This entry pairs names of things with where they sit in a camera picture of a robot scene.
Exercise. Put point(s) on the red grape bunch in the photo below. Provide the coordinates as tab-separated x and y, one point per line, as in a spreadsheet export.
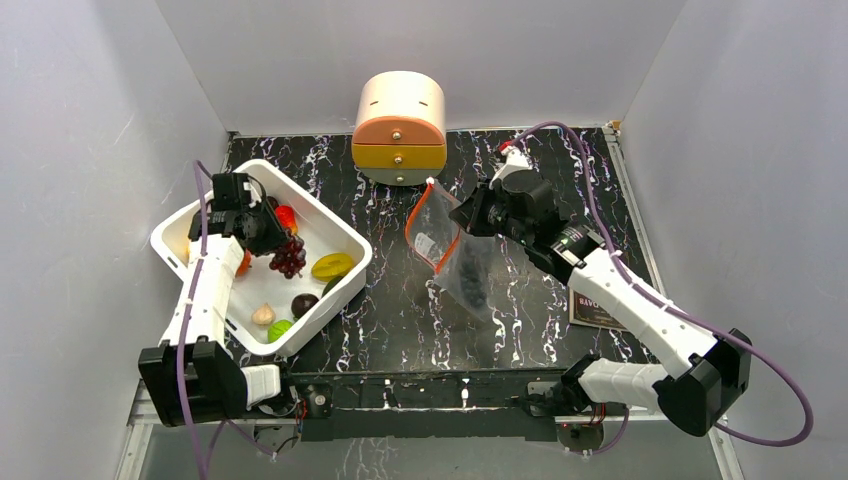
289	258

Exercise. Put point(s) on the yellow star fruit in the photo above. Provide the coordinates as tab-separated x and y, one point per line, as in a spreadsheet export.
332	266

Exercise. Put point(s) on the white garlic bulb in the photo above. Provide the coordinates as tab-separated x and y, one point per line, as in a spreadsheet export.
264	315

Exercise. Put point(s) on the white plastic bin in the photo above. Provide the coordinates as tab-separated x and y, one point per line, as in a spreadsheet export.
323	233

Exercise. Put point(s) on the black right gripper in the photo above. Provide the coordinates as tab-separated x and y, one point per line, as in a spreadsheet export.
473	212

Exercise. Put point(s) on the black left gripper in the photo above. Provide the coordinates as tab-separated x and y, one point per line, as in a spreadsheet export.
276	237

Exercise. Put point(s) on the brown book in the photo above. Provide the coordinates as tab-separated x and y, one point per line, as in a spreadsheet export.
585	312

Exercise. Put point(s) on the pastel mini drawer cabinet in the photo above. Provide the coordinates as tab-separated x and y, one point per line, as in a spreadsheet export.
399	137

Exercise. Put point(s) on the black grape bunch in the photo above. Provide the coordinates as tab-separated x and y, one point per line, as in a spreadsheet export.
473	282

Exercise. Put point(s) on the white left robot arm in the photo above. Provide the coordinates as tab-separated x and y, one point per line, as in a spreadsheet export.
189	375

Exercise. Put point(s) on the bright green lime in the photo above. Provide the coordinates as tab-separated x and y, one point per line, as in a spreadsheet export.
278	329

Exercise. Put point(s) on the black metal base frame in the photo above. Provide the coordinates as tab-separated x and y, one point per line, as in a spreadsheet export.
523	403

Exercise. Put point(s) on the green avocado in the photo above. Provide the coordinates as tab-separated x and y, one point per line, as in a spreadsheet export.
333	282

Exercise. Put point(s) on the orange tangerine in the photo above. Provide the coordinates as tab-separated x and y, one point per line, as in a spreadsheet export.
245	264

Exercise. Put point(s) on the clear zip top bag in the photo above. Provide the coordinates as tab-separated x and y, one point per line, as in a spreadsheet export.
441	244

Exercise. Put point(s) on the dark purple fig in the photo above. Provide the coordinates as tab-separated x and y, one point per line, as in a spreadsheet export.
301	304

